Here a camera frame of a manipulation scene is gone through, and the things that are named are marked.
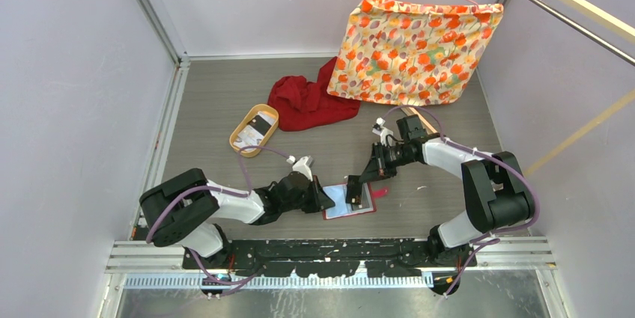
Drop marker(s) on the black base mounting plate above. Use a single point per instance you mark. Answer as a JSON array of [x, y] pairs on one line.
[[331, 258]]

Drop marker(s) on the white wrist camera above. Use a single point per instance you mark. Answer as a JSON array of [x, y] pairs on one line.
[[386, 135], [304, 166]]

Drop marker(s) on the metal rail rod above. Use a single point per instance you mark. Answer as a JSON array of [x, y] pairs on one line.
[[597, 15]]

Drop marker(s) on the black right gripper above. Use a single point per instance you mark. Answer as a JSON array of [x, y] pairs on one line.
[[377, 167]]

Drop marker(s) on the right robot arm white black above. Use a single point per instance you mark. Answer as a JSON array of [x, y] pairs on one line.
[[495, 195]]

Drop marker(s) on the wooden rack frame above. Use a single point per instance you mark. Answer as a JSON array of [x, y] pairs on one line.
[[563, 105]]

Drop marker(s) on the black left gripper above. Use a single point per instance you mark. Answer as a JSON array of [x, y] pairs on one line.
[[320, 200]]

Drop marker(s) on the yellow oval tray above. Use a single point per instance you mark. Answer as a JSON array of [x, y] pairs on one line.
[[251, 151]]

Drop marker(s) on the red leather card holder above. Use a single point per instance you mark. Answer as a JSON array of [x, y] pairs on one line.
[[342, 209]]

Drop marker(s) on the red crumpled cloth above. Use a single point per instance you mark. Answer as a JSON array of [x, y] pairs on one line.
[[303, 105]]

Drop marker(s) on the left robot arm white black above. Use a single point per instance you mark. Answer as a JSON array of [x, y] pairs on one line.
[[178, 211]]

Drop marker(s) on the floral orange pillowcase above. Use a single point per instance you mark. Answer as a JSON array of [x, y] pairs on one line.
[[400, 53]]

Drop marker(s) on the white card in tray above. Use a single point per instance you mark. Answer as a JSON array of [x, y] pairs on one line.
[[247, 136]]

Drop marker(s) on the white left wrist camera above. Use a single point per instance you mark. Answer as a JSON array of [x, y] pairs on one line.
[[304, 166]]

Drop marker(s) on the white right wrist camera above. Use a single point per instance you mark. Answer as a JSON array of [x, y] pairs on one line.
[[386, 135]]

